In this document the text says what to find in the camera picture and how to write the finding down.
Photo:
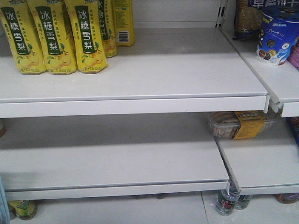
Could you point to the blue oreo cookie tub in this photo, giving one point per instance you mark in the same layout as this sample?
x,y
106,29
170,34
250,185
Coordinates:
x,y
279,32

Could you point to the blue chips bag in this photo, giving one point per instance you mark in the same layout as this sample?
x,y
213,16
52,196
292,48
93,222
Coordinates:
x,y
293,123

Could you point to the dark blue biscuit package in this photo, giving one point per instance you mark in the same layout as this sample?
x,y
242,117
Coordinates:
x,y
248,16

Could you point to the yellow pear drink bottle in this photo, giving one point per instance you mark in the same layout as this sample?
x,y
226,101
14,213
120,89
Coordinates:
x,y
106,18
90,51
124,22
54,29
23,39

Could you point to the light blue plastic basket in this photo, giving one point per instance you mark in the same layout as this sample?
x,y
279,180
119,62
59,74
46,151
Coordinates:
x,y
4,210

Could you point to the orange purple jar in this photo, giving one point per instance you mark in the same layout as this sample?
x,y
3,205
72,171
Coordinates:
x,y
287,198

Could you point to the pink snack package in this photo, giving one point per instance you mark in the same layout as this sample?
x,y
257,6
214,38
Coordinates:
x,y
294,55

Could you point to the white store shelving unit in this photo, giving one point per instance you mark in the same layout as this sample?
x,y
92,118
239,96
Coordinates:
x,y
131,145

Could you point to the clear cookie box yellow band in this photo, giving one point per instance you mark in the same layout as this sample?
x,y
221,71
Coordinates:
x,y
239,125

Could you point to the clear water bottle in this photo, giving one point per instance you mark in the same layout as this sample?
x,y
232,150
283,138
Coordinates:
x,y
227,199
243,202

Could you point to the yellow green drink bottle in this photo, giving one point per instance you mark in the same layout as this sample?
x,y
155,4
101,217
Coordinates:
x,y
24,209

